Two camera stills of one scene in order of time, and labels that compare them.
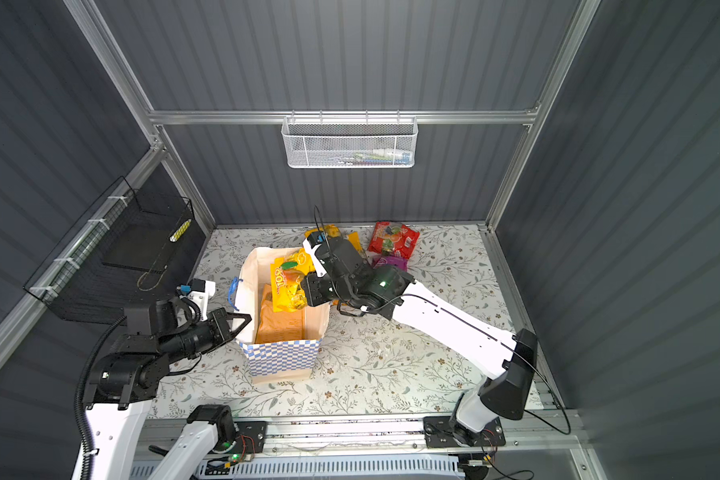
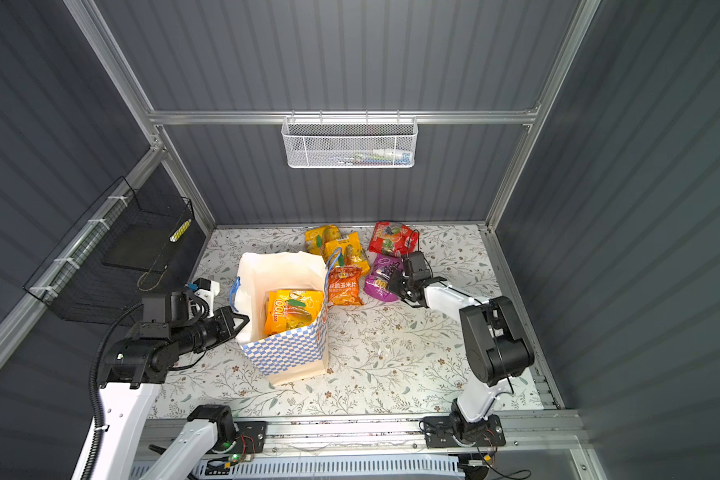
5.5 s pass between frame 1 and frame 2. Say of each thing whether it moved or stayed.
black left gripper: stayed
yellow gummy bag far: stayed
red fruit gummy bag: stayed
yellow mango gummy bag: moved
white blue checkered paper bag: moved
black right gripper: moved
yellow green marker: stayed
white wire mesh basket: stayed
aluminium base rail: stayed
